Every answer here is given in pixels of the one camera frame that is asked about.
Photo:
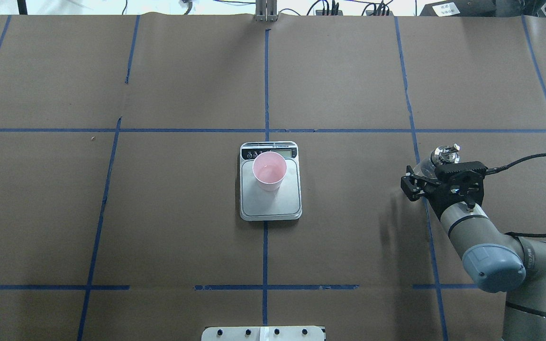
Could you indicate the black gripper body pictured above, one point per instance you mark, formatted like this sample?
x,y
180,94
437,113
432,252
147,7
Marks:
x,y
433,193

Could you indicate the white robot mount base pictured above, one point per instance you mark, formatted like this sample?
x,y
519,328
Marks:
x,y
265,333

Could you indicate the pink paper cup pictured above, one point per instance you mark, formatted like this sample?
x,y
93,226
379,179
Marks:
x,y
269,170

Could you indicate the silver digital kitchen scale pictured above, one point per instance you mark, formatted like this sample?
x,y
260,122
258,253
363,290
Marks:
x,y
258,204

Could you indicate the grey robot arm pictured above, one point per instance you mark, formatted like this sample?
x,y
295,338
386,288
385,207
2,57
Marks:
x,y
496,262

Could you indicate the black device with label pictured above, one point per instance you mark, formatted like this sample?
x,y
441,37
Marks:
x,y
459,8

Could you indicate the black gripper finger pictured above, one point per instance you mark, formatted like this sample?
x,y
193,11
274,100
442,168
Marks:
x,y
412,185

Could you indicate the aluminium camera post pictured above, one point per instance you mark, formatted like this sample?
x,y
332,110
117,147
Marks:
x,y
266,11

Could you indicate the clear glass sauce bottle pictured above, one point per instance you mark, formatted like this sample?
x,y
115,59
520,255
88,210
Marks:
x,y
442,155

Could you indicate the black power strip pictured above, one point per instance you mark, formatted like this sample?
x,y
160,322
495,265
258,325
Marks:
x,y
329,8

